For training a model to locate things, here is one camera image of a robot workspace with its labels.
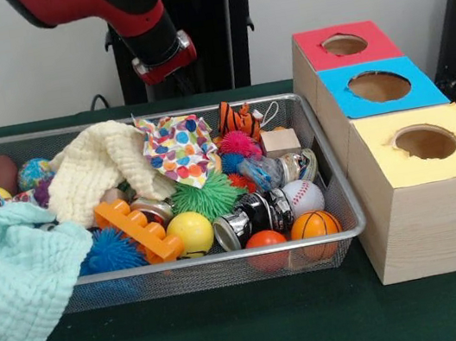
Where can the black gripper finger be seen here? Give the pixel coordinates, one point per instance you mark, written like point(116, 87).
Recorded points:
point(190, 82)
point(182, 86)

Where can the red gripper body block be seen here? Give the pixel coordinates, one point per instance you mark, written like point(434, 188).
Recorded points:
point(169, 68)

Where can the polka dot paper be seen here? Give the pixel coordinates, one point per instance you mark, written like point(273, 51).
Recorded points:
point(180, 148)

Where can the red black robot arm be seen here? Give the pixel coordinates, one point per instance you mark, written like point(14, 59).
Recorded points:
point(132, 16)

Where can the clear mesh bin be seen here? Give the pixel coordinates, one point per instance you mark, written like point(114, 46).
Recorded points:
point(210, 274)

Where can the green spiky ball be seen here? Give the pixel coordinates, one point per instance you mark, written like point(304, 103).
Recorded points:
point(204, 198)

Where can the cream waffle cloth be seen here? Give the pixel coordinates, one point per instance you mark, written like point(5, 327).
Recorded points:
point(88, 172)

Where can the yellow smiley ball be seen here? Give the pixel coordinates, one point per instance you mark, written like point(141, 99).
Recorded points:
point(192, 229)

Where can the orange toy brick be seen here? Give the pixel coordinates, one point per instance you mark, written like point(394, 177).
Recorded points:
point(141, 226)

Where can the white baseball toy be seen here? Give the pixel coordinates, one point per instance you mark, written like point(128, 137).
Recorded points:
point(304, 195)

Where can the red orange ball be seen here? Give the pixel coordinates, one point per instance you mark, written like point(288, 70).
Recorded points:
point(265, 238)

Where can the blue spiky ball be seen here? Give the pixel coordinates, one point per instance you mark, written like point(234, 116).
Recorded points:
point(112, 251)

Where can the orange basketball toy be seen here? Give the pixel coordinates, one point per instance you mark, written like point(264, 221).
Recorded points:
point(313, 224)

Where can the mint green cloth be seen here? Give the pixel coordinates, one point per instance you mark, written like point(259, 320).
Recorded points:
point(18, 275)

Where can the dark green table cloth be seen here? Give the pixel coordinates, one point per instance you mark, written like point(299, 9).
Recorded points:
point(238, 335)

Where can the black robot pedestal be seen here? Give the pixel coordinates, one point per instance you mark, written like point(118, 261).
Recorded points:
point(221, 27)

